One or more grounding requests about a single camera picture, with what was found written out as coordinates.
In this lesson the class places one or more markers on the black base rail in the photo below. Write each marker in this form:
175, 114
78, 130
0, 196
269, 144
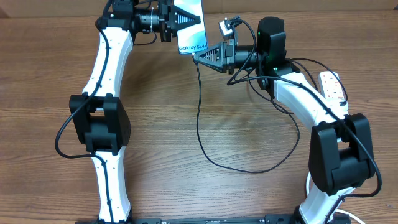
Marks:
211, 220

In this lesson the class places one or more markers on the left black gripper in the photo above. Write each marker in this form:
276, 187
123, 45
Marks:
175, 14

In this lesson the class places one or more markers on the white power strip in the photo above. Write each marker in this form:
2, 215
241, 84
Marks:
331, 89

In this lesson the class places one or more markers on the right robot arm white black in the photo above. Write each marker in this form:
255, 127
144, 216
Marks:
341, 155

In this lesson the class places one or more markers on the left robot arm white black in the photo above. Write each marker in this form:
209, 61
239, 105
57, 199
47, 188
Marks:
101, 122

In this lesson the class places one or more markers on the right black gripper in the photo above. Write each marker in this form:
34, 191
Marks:
225, 56

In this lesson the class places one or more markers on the Samsung Galaxy smartphone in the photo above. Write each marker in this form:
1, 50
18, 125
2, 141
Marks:
192, 39

